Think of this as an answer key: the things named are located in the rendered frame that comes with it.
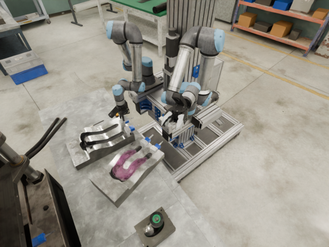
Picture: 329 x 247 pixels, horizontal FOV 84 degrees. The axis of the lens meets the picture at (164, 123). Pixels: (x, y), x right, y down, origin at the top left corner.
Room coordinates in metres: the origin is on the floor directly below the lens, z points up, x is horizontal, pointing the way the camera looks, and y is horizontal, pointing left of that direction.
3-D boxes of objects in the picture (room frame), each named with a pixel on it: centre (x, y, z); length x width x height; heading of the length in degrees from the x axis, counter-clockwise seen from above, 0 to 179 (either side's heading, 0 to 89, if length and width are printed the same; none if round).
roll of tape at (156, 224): (0.31, 0.05, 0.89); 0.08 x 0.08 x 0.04
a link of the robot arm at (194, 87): (0.83, -0.15, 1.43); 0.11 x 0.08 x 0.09; 155
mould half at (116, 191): (0.68, 0.26, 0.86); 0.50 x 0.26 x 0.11; 142
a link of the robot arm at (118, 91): (1.11, 0.35, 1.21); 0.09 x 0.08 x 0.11; 172
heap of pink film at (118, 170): (0.69, 0.26, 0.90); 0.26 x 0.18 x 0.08; 142
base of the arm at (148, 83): (1.51, 0.16, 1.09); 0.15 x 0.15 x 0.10
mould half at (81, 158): (0.93, 0.53, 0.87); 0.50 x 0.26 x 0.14; 125
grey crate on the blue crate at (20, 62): (3.22, 2.72, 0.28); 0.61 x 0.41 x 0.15; 132
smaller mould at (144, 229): (0.28, 0.06, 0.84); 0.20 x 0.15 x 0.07; 125
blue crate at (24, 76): (3.22, 2.72, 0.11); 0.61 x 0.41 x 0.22; 132
